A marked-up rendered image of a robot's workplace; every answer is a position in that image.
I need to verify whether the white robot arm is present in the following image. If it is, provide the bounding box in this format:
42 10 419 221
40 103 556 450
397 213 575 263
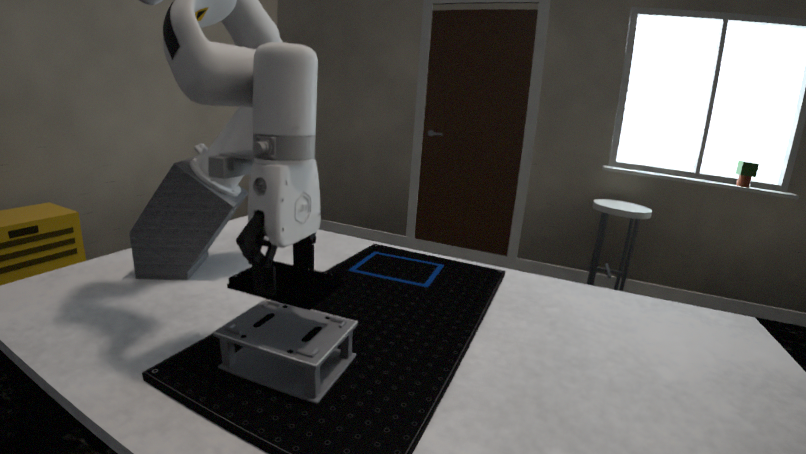
163 0 318 196

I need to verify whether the blue tape rectangle outline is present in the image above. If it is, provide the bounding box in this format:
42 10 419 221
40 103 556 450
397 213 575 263
348 252 444 287

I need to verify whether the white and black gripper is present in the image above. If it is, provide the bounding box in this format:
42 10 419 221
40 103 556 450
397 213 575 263
236 158 321 297

